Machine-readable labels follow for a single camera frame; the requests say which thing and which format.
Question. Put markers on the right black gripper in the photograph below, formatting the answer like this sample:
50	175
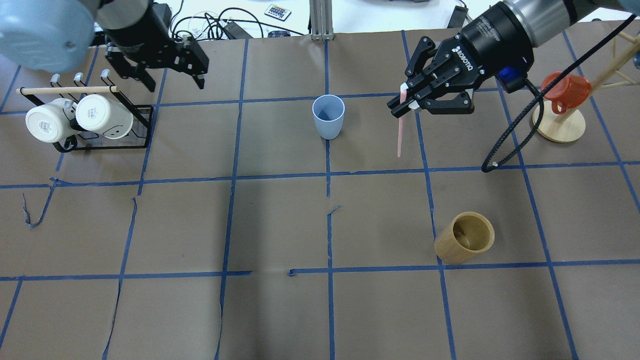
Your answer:
487	44

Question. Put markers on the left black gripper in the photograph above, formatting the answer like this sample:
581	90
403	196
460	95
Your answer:
131	27

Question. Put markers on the pink chopstick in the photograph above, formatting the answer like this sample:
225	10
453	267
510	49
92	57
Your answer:
401	125

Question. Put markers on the light blue plastic cup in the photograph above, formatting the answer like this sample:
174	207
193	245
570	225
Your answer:
329	115

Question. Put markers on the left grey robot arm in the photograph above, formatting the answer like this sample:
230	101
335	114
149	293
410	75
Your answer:
54	36

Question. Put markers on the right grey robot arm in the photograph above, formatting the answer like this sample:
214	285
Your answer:
544	19

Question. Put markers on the bamboo chopstick holder cup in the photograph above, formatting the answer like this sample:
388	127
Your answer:
468	235

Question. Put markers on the white mug rear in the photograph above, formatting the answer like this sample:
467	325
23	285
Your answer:
104	116

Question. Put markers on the white mug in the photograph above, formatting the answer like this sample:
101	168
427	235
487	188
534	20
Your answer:
52	122
104	116

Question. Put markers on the white mug front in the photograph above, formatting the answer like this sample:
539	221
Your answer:
52	122

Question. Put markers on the small remote control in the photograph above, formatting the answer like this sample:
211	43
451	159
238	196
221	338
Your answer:
277	12

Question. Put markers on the wooden mug tree stand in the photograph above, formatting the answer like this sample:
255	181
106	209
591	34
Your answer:
571	125

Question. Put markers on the red mug on tree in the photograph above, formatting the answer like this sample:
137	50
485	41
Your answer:
568	94

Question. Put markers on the brown paper table cover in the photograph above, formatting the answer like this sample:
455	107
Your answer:
241	234

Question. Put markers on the black wire mug rack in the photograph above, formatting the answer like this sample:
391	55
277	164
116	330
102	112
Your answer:
137	139

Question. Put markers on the aluminium frame post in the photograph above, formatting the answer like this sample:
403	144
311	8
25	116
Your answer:
321	20

